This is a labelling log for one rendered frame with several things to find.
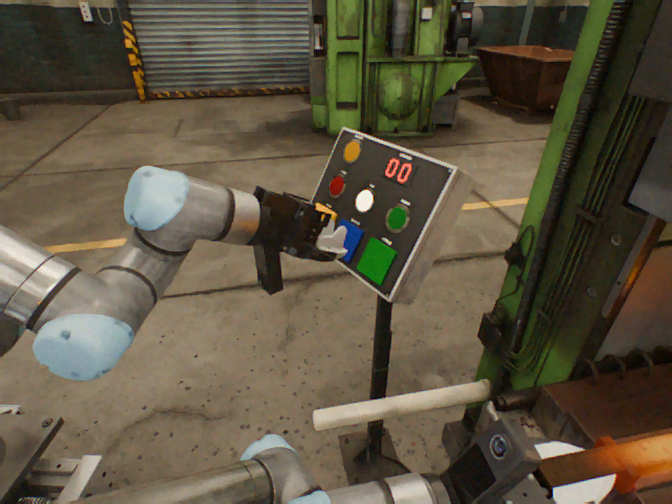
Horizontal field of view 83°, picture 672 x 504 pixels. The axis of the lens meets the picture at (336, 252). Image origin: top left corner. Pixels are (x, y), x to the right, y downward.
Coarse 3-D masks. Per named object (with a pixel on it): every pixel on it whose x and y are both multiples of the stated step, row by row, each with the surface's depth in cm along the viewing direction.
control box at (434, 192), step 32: (352, 160) 86; (384, 160) 79; (416, 160) 74; (320, 192) 92; (352, 192) 84; (384, 192) 78; (416, 192) 72; (448, 192) 69; (384, 224) 77; (416, 224) 71; (448, 224) 74; (416, 256) 72; (384, 288) 74; (416, 288) 77
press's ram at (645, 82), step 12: (660, 12) 34; (660, 24) 34; (660, 36) 34; (648, 48) 35; (660, 48) 34; (648, 60) 35; (660, 60) 34; (636, 72) 37; (648, 72) 35; (660, 72) 34; (636, 84) 37; (648, 84) 36; (660, 84) 34; (648, 96) 36; (660, 96) 35
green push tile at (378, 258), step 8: (376, 240) 77; (368, 248) 78; (376, 248) 76; (384, 248) 75; (368, 256) 78; (376, 256) 76; (384, 256) 75; (392, 256) 73; (360, 264) 79; (368, 264) 77; (376, 264) 76; (384, 264) 74; (392, 264) 74; (368, 272) 77; (376, 272) 75; (384, 272) 74; (376, 280) 75; (384, 280) 75
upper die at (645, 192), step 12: (660, 132) 35; (660, 144) 35; (648, 156) 36; (660, 156) 35; (648, 168) 36; (660, 168) 35; (648, 180) 36; (660, 180) 35; (636, 192) 38; (648, 192) 37; (660, 192) 36; (636, 204) 38; (648, 204) 37; (660, 204) 36; (660, 216) 36
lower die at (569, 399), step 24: (552, 384) 55; (576, 384) 55; (600, 384) 55; (624, 384) 55; (648, 384) 55; (552, 408) 53; (576, 408) 50; (600, 408) 50; (624, 408) 50; (648, 408) 50; (552, 432) 54; (576, 432) 49; (600, 432) 48; (624, 432) 48; (648, 432) 46; (648, 480) 42
